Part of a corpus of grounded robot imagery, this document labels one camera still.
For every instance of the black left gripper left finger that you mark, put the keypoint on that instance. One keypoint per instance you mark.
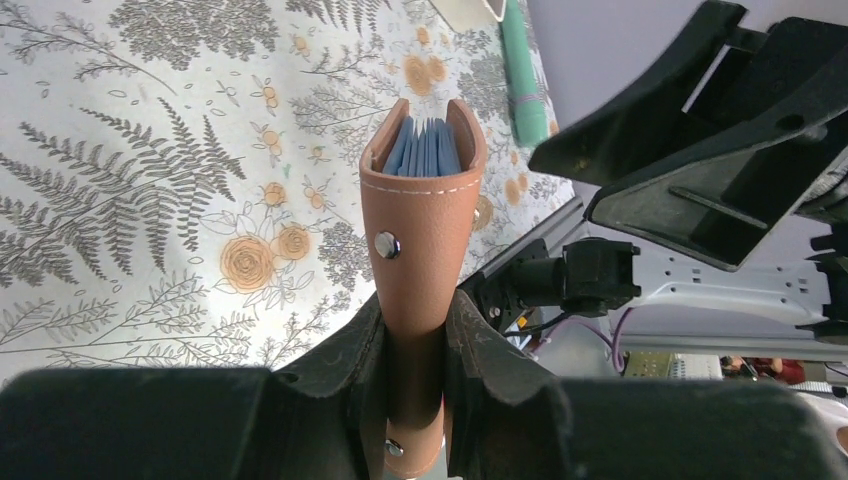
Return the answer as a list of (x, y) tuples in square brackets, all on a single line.
[(322, 416)]

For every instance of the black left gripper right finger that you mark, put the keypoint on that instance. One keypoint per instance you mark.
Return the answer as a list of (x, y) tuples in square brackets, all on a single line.
[(507, 417)]

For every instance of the perforated metal cable tray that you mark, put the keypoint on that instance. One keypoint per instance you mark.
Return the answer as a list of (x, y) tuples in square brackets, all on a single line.
[(673, 366)]

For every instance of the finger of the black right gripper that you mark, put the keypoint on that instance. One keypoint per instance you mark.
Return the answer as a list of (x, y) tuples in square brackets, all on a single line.
[(779, 148), (629, 131)]

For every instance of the white rectangular plastic tray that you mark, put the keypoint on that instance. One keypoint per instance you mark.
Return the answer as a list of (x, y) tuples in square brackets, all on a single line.
[(463, 15)]

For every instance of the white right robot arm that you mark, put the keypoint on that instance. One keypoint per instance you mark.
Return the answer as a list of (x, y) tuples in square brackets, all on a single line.
[(797, 275)]

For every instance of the mint green cylindrical tube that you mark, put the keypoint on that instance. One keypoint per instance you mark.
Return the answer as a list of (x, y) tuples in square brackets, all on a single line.
[(527, 105)]

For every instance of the aluminium frame rail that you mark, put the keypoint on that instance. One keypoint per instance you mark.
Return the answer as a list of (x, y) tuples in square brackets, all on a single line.
[(492, 246)]

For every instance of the floral patterned table mat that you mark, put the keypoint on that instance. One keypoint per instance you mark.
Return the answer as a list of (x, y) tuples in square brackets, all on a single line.
[(179, 179)]

